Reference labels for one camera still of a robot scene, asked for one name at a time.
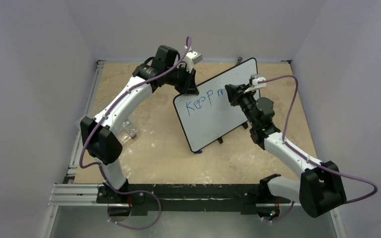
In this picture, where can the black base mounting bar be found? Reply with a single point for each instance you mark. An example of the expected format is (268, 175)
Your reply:
(245, 199)

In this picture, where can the aluminium frame rail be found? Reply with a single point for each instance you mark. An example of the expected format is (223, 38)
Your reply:
(67, 193)

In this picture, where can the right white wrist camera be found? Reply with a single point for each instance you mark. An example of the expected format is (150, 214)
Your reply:
(256, 82)

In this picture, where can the clear plastic bag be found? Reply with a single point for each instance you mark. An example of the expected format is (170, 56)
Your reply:
(126, 128)

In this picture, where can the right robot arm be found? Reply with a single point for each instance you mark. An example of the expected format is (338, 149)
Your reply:
(319, 189)

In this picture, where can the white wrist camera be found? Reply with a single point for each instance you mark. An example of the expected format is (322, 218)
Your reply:
(256, 82)
(192, 58)

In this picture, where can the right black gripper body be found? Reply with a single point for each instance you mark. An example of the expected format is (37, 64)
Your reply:
(235, 92)

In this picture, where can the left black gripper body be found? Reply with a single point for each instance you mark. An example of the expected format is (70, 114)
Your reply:
(179, 78)

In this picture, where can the white whiteboard black frame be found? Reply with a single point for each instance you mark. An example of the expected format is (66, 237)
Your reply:
(208, 116)

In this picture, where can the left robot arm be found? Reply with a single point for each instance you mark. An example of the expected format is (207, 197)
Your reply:
(99, 134)

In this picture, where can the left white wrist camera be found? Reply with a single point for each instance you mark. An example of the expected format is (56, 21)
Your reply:
(192, 58)

